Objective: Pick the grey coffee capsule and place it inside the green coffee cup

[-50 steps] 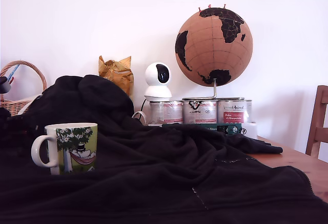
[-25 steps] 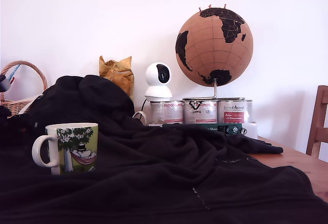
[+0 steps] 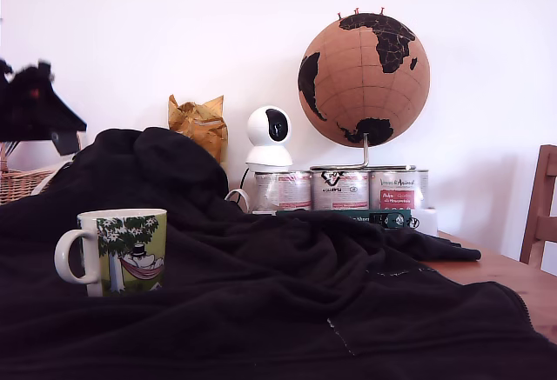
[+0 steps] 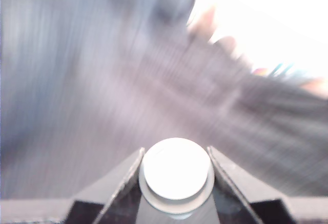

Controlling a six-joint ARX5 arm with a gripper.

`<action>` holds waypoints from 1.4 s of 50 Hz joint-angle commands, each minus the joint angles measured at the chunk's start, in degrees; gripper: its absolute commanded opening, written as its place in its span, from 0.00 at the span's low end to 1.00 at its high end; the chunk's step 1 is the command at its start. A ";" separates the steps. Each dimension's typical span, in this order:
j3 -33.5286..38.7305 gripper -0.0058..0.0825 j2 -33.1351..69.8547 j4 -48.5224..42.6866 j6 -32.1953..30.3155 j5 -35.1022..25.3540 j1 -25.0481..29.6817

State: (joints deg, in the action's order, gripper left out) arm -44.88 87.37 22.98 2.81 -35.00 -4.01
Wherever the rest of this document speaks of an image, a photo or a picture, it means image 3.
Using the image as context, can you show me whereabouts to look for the wooden chair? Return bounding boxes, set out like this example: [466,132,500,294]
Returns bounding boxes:
[520,143,557,270]

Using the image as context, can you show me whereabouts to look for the yellow paper bag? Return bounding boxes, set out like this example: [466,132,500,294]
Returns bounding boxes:
[168,94,229,164]

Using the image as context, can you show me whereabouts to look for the silver tin can red label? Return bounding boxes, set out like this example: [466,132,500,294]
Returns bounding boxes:
[254,170,312,213]

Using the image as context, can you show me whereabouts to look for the cork globe black continents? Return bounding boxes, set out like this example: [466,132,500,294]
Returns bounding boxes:
[297,12,431,147]

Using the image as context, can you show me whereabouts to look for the white round security camera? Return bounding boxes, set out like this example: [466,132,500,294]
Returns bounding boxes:
[245,104,293,172]

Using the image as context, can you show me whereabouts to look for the silver tin can green lettering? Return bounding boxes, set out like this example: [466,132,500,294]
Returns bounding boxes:
[369,169,430,211]

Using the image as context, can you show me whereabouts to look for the white sweatshirt drawstring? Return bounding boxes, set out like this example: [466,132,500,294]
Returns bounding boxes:
[30,161,73,197]

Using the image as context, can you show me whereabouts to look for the dark green box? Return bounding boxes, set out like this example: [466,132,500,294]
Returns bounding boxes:
[276,209,413,230]

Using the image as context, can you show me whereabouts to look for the silver tin can black print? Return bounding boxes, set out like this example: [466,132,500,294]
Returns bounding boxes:
[311,169,372,212]

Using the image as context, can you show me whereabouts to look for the wicker basket with handle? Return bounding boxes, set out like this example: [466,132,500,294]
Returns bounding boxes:
[0,131,84,206]

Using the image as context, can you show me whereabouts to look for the metal globe stand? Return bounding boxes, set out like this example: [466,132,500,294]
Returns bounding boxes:
[309,132,419,172]

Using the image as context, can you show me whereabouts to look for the white cable loop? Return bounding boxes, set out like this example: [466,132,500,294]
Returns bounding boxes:
[225,188,251,215]

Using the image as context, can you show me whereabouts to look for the green illustrated coffee mug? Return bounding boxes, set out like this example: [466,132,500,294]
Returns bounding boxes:
[54,208,169,297]

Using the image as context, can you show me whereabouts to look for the black hooded sweatshirt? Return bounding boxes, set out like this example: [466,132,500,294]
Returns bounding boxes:
[0,126,557,380]

